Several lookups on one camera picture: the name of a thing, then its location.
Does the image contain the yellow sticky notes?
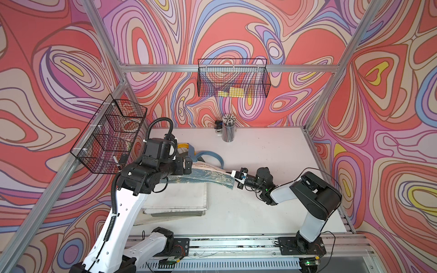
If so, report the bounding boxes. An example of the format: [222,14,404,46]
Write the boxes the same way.
[217,87,245,98]

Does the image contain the black cup of sticks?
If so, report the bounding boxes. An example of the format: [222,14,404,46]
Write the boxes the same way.
[222,114,236,142]

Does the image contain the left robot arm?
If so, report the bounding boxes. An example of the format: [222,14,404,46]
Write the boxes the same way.
[70,117,192,273]

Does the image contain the white yellow-handled bag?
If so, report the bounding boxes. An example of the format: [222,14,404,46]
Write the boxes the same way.
[141,143,209,216]

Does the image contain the aluminium frame post left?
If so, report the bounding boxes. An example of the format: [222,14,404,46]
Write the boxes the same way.
[82,1,139,103]

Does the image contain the aluminium frame crossbar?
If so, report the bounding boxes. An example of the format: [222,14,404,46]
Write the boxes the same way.
[120,64,340,73]

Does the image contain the olive green canvas bag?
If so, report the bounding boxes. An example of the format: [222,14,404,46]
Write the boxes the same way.
[143,210,206,217]

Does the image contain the cream blue-handled tote bag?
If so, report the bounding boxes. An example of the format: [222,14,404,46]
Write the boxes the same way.
[168,143,234,190]

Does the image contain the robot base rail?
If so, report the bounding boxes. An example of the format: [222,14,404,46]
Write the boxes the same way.
[122,232,384,273]

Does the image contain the black wire basket back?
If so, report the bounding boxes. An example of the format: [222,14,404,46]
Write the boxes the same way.
[197,57,272,99]

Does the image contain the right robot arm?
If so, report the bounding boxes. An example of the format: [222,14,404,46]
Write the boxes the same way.
[228,167,343,254]

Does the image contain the aluminium frame post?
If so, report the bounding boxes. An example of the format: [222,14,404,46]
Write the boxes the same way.
[82,1,139,103]
[303,1,385,133]

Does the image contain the aluminium frame post right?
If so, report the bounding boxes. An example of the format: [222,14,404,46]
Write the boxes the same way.
[303,1,385,133]

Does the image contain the black wire basket left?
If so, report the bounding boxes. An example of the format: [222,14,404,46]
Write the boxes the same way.
[70,94,147,174]

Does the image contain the black wire basket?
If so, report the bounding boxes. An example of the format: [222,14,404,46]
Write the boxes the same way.
[70,94,147,174]
[197,57,272,99]

